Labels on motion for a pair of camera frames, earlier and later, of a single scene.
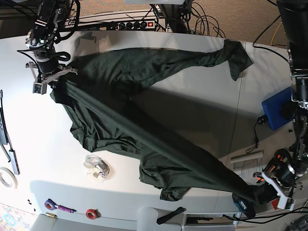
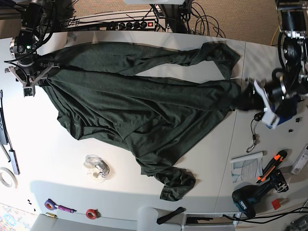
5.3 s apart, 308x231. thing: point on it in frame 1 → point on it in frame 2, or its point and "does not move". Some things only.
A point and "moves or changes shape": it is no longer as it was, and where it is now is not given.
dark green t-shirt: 96,88 moves or changes shape
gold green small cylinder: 51,214 does not move
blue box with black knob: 278,108 does not move
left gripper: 47,70 → 29,75
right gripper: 280,172 → 273,92
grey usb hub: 14,161 does not move
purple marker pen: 67,209 does not move
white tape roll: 5,183 does not move
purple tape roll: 50,205 does not move
